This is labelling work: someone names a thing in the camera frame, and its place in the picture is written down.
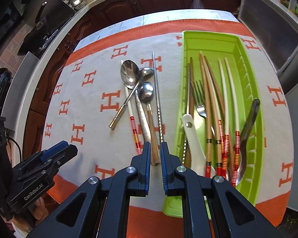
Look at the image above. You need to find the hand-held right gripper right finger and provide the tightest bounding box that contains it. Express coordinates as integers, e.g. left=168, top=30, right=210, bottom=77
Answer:
left=160, top=142, right=283, bottom=238

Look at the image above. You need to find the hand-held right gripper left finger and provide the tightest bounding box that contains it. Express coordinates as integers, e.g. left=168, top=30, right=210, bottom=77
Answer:
left=27, top=141, right=151, bottom=238

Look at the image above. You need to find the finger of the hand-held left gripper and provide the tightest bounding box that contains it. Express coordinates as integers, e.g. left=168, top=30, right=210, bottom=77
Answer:
left=40, top=144, right=78, bottom=182
left=14, top=140, right=71, bottom=173

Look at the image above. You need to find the white ceramic soup spoon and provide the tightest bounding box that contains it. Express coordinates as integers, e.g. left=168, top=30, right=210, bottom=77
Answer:
left=181, top=113, right=215, bottom=179

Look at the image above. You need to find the steel fork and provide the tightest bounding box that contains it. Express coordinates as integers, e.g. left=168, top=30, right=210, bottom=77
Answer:
left=191, top=80, right=216, bottom=142

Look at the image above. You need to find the wooden-handled steel spoon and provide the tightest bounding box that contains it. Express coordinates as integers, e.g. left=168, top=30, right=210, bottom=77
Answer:
left=137, top=82, right=161, bottom=165

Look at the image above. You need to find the large hammered-handle steel spoon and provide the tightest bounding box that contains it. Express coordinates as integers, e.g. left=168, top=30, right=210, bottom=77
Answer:
left=120, top=59, right=152, bottom=145

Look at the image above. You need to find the dark bent-handle metal spoon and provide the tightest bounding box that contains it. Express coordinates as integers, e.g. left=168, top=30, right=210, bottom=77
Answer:
left=235, top=98, right=261, bottom=181

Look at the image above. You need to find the small steel spoon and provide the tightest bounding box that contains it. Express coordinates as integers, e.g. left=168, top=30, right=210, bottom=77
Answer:
left=109, top=66, right=155, bottom=130

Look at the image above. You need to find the green plastic utensil tray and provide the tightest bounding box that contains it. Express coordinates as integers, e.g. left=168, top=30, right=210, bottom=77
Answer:
left=162, top=30, right=268, bottom=218

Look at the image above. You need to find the person's left hand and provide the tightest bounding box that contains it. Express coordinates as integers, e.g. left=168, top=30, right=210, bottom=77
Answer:
left=31, top=195, right=49, bottom=220

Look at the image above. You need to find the orange beige printed blanket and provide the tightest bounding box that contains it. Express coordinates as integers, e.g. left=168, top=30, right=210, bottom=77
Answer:
left=41, top=20, right=295, bottom=238

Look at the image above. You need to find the stainless steel panel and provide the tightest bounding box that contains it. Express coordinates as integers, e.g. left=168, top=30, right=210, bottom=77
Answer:
left=4, top=52, right=39, bottom=132

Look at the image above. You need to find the black red appliance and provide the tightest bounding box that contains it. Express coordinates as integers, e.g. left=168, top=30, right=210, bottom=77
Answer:
left=0, top=68, right=14, bottom=114

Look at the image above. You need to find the black wok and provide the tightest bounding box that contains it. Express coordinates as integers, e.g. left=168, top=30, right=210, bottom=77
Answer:
left=17, top=33, right=47, bottom=56

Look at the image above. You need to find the black gas cooktop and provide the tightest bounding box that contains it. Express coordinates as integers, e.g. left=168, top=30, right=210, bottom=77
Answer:
left=27, top=27, right=65, bottom=57

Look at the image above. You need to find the pale kitchen countertop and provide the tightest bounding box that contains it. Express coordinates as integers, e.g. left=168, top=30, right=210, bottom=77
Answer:
left=4, top=0, right=298, bottom=134

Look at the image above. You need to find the black range hood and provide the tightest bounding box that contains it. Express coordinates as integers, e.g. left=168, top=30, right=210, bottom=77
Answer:
left=0, top=0, right=47, bottom=62

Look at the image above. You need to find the glossy dark splash panel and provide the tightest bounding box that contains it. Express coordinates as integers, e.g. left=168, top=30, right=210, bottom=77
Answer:
left=14, top=0, right=76, bottom=30

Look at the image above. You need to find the grey glass-door cabinet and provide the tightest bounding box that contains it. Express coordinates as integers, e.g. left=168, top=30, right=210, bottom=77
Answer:
left=237, top=0, right=298, bottom=85

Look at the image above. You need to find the thin black cable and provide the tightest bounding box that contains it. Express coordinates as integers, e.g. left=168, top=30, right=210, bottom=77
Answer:
left=5, top=136, right=23, bottom=164

